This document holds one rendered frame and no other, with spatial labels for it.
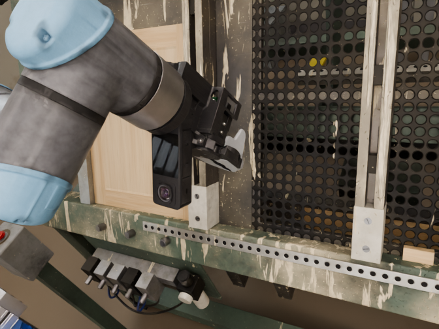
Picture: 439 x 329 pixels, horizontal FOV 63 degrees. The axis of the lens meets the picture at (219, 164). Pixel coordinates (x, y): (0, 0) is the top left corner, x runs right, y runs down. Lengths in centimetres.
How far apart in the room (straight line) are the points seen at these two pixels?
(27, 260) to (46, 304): 109
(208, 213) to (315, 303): 100
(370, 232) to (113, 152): 81
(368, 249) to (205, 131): 55
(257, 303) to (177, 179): 152
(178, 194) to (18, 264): 107
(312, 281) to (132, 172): 64
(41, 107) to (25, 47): 4
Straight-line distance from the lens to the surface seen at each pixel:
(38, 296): 261
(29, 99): 31
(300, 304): 186
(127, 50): 32
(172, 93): 36
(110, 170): 126
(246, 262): 101
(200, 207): 99
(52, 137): 31
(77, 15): 30
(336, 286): 95
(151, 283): 120
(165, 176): 43
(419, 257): 93
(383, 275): 91
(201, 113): 44
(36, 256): 148
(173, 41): 106
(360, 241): 87
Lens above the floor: 169
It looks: 41 degrees down
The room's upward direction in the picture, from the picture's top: 23 degrees counter-clockwise
